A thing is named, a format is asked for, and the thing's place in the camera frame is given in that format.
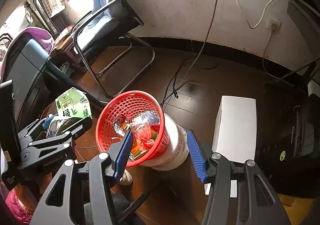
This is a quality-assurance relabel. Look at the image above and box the green white tissue pack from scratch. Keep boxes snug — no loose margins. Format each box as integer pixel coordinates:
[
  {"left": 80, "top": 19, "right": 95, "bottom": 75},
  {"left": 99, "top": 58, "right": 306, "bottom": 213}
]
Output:
[{"left": 46, "top": 86, "right": 93, "bottom": 138}]

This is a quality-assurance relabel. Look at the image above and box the red mesh trash basket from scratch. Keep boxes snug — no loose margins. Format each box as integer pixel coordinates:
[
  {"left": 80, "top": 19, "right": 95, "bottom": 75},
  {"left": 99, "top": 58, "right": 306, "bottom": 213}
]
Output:
[{"left": 95, "top": 90, "right": 170, "bottom": 167}]

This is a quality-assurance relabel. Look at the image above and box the white plastic bucket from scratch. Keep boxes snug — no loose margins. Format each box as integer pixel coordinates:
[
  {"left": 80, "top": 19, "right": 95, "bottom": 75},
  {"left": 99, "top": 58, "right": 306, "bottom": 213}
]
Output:
[{"left": 141, "top": 114, "right": 189, "bottom": 171}]

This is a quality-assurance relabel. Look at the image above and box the white box on floor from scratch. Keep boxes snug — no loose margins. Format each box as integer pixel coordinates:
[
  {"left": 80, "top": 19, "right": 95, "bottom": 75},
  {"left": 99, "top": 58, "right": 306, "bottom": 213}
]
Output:
[{"left": 204, "top": 95, "right": 258, "bottom": 199}]

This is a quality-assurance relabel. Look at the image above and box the black chair blue cushion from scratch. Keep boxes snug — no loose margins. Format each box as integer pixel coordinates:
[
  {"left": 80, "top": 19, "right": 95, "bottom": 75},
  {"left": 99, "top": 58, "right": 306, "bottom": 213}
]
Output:
[{"left": 71, "top": 0, "right": 155, "bottom": 99}]

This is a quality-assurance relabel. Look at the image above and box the purple tablecloth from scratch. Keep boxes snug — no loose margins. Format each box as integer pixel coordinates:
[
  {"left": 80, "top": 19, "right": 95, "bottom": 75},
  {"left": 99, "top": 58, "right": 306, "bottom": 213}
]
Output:
[{"left": 1, "top": 27, "right": 55, "bottom": 82}]

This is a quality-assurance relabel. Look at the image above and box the black floor cable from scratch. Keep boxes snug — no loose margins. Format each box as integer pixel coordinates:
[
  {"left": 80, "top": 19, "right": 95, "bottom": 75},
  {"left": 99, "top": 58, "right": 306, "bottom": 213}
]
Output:
[{"left": 161, "top": 0, "right": 223, "bottom": 108}]

